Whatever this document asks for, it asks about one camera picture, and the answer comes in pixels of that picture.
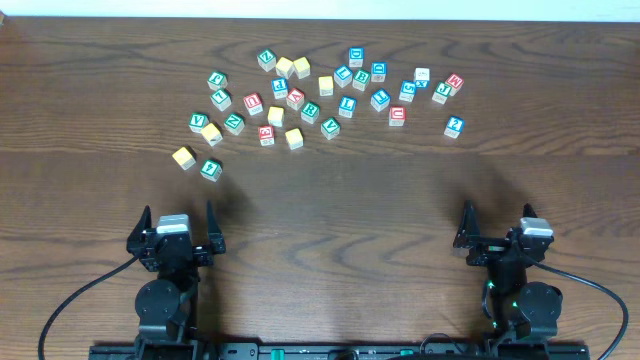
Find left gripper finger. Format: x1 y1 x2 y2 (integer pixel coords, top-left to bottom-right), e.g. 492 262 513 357
206 201 222 241
130 205 151 240

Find yellow O block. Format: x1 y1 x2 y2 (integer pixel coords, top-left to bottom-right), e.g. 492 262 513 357
285 128 304 150

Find green R block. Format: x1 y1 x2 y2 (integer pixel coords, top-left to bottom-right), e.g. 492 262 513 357
300 102 320 124

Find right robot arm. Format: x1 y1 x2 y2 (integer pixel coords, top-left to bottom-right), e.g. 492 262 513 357
453 200 563 341

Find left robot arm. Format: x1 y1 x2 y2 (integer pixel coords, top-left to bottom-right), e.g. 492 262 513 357
126 203 226 344

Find green 4 block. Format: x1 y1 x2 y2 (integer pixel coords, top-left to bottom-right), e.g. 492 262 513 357
200 159 223 182

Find yellow G block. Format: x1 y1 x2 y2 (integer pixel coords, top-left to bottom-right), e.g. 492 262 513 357
172 146 196 170

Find yellow K block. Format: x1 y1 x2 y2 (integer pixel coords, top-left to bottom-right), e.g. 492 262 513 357
201 123 223 147

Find blue 2 block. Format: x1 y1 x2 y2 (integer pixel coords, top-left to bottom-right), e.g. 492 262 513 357
444 116 465 139

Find green N block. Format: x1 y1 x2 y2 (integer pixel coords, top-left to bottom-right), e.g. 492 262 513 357
224 113 245 136

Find red E block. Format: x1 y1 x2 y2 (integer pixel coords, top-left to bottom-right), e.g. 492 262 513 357
258 125 275 146

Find green V block left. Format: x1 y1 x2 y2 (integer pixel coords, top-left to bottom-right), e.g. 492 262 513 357
189 112 209 133

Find green v block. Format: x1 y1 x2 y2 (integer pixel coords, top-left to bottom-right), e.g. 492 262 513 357
321 117 341 140
189 112 209 133

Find yellow C block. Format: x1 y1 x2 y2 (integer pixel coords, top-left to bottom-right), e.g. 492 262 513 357
267 106 284 127

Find green 7 block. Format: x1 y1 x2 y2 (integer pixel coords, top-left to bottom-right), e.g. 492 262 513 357
210 89 232 112

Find red U block left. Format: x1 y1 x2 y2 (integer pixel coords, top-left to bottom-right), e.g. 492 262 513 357
243 92 263 116

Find red u block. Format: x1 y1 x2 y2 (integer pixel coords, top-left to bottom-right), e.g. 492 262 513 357
389 106 407 127
243 92 263 116

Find red U block right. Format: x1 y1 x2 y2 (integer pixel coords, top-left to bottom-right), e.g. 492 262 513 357
389 106 407 127

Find green J block right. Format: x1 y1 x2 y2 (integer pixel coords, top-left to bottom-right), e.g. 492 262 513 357
432 82 453 105

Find green j block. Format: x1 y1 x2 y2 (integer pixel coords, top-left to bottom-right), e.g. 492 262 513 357
207 71 228 91
432 82 453 105

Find green J block left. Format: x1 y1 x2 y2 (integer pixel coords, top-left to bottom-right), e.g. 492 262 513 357
207 71 228 91

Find red M block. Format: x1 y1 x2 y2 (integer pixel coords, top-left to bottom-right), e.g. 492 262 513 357
445 73 464 97

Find blue 5 block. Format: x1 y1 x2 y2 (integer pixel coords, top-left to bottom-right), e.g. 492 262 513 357
398 80 416 103

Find green V block centre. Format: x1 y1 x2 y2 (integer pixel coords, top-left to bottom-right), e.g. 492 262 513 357
321 117 341 140

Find red A block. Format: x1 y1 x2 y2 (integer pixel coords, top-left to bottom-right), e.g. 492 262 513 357
286 88 305 111

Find blue P block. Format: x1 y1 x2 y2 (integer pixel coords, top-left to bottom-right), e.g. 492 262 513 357
271 77 289 99

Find white X block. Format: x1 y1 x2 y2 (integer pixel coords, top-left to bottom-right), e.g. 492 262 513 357
414 68 430 89

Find blue L block lower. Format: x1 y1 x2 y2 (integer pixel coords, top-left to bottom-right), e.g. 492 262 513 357
338 96 357 118

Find yellow S block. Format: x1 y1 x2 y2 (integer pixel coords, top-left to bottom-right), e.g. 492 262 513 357
275 57 295 79

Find green Z block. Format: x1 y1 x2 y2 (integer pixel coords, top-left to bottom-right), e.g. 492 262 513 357
257 48 277 72

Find yellow centre block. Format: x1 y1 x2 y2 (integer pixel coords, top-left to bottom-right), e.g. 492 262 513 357
318 76 334 96

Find blue D block right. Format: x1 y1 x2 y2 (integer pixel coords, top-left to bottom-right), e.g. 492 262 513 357
371 62 388 83

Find yellow block top right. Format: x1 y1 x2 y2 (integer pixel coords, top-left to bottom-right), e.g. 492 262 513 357
293 57 311 79

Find green B block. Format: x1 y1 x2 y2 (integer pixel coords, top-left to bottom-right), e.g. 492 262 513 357
352 69 371 92

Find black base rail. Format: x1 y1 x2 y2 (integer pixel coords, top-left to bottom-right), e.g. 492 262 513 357
88 340 591 360

